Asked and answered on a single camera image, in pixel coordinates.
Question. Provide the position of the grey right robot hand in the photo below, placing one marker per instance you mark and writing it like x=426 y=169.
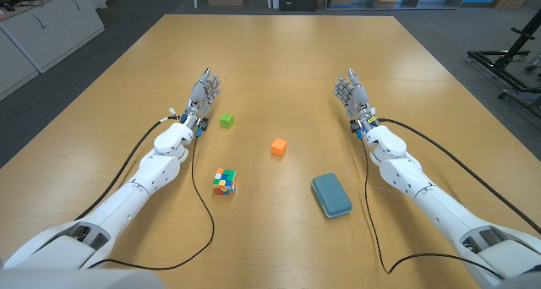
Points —
x=358 y=99

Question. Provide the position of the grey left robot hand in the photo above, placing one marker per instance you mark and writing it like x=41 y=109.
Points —
x=198 y=94

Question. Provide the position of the green magnetic block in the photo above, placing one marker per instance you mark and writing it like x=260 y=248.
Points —
x=226 y=121

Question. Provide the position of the orange magnetic block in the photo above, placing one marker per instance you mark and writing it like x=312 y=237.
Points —
x=278 y=148

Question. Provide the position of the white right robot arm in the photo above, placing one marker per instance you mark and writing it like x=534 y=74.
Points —
x=427 y=196

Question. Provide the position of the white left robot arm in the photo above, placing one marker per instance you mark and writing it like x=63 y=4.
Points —
x=127 y=196

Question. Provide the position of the multicolour puzzle cube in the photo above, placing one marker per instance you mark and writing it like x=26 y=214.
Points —
x=225 y=181

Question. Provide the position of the teal rounded case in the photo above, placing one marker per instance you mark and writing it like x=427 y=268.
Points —
x=332 y=195

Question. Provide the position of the black hard case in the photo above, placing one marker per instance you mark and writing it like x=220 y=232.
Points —
x=288 y=1
x=308 y=1

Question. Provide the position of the black metal stand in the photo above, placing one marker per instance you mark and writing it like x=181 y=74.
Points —
x=507 y=61

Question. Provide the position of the white cabinet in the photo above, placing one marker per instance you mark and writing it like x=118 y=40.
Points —
x=38 y=31

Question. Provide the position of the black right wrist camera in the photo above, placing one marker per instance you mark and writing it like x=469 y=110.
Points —
x=355 y=127

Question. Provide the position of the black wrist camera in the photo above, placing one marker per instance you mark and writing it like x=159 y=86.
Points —
x=355 y=127
x=203 y=124

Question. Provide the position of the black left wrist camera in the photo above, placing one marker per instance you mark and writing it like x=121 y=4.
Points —
x=203 y=124

